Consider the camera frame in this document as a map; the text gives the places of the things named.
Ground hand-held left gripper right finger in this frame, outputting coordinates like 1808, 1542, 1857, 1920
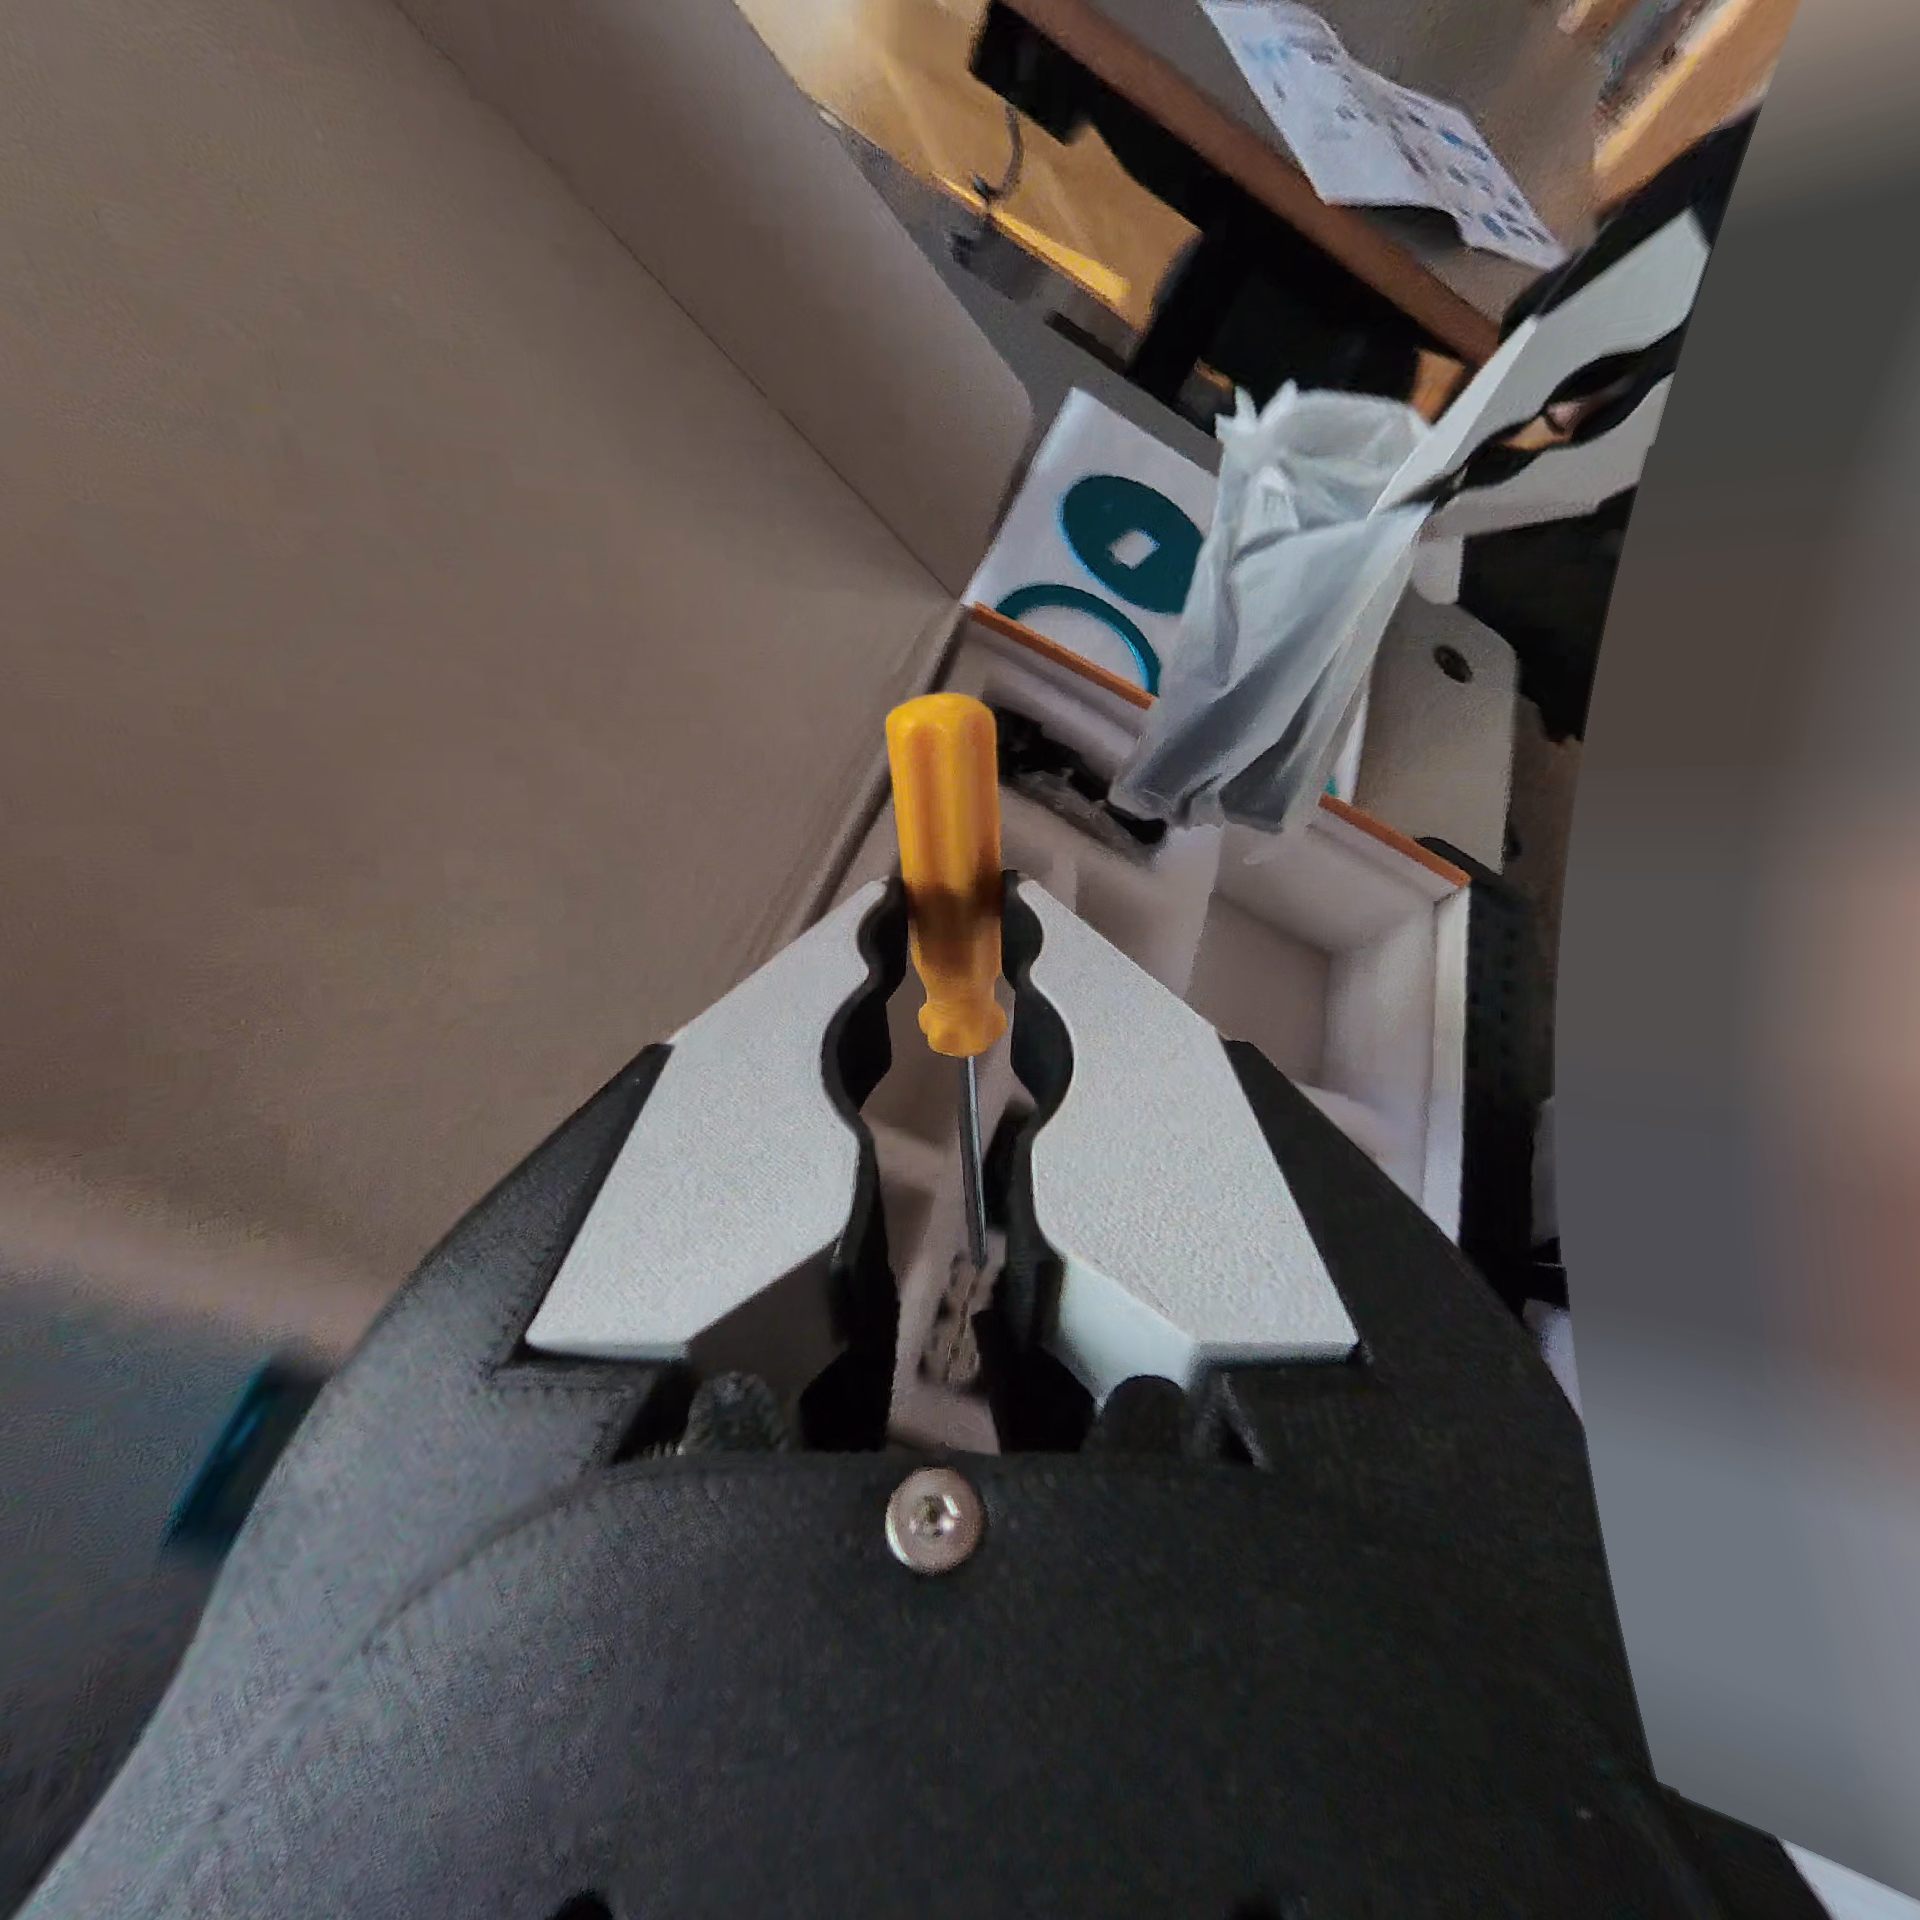
1007, 874, 1374, 1389

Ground plastic bag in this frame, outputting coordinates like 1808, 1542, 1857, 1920
1115, 384, 1435, 835

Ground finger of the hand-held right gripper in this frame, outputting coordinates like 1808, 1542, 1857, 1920
1370, 211, 1712, 517
1415, 450, 1639, 609

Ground printed paper sheet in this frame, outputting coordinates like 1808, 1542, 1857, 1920
1201, 0, 1566, 278

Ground kit box with foam insert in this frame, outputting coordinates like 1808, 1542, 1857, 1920
0, 0, 1478, 1248

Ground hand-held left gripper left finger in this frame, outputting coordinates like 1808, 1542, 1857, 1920
525, 874, 903, 1377

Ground orange screwdriver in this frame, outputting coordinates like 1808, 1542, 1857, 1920
885, 694, 1010, 1267

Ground black cable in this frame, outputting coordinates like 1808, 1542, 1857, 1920
968, 91, 1035, 211

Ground wood-edged office desk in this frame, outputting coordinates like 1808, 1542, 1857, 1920
1007, 0, 1510, 363

